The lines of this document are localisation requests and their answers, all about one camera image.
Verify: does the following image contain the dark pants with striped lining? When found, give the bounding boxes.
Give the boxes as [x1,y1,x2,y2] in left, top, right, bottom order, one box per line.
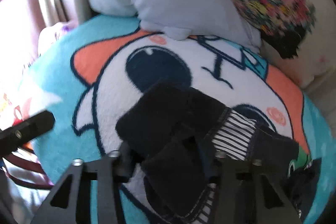
[115,82,300,223]

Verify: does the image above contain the cream pillow with colourful print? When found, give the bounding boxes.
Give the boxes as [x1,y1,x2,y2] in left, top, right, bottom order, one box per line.
[210,0,334,89]

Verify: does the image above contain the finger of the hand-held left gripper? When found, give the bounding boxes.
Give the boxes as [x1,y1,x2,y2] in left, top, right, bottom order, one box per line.
[0,111,55,159]

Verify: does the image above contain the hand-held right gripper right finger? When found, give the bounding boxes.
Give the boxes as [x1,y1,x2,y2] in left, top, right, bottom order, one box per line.
[209,152,302,224]

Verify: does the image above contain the purple and white cloth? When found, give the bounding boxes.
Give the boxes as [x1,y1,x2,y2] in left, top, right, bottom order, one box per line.
[38,21,76,56]

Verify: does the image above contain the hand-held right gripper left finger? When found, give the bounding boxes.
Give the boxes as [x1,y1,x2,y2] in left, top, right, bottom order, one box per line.
[31,145,133,224]

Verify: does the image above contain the teal printed blanket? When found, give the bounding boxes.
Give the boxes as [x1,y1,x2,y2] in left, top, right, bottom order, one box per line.
[18,14,332,224]

